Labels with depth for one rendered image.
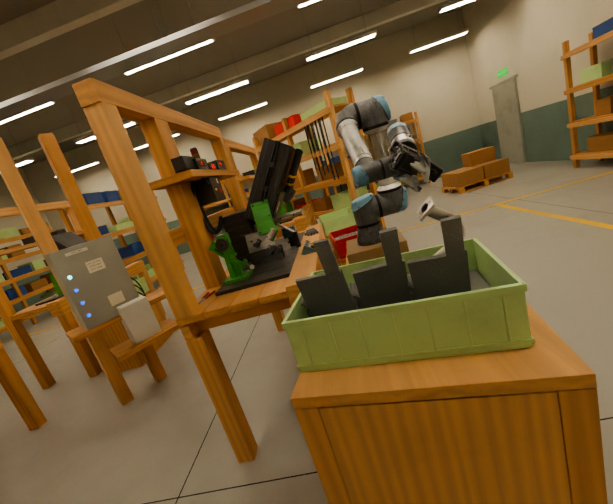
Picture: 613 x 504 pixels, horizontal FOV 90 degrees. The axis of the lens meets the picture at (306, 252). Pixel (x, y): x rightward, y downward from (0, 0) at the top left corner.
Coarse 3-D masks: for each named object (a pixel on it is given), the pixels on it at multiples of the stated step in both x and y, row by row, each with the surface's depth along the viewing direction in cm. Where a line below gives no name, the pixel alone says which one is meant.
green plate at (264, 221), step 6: (252, 204) 196; (258, 204) 195; (264, 204) 195; (252, 210) 196; (258, 210) 195; (264, 210) 195; (270, 210) 195; (258, 216) 195; (264, 216) 195; (270, 216) 194; (258, 222) 195; (264, 222) 195; (270, 222) 194; (258, 228) 195; (264, 228) 195; (270, 228) 194; (258, 234) 196
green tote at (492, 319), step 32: (416, 256) 114; (480, 256) 102; (512, 288) 71; (288, 320) 91; (320, 320) 85; (352, 320) 83; (384, 320) 81; (416, 320) 79; (448, 320) 77; (480, 320) 75; (512, 320) 73; (320, 352) 88; (352, 352) 86; (384, 352) 84; (416, 352) 81; (448, 352) 79; (480, 352) 78
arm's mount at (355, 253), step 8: (352, 240) 169; (400, 240) 142; (352, 248) 154; (360, 248) 150; (368, 248) 146; (376, 248) 143; (400, 248) 141; (408, 248) 141; (352, 256) 145; (360, 256) 145; (368, 256) 144; (376, 256) 144
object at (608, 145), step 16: (592, 32) 524; (608, 32) 454; (576, 48) 512; (592, 48) 530; (592, 64) 538; (608, 64) 482; (592, 80) 500; (608, 80) 469; (608, 96) 502; (608, 112) 495; (576, 128) 562; (576, 144) 569; (592, 144) 540; (608, 144) 511; (576, 160) 576
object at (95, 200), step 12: (96, 192) 592; (108, 192) 623; (96, 204) 579; (108, 204) 603; (120, 204) 638; (72, 228) 564; (108, 228) 618; (120, 228) 629; (132, 228) 653; (168, 228) 798; (120, 240) 684; (120, 252) 660; (132, 252) 656; (144, 252) 674; (156, 276) 688
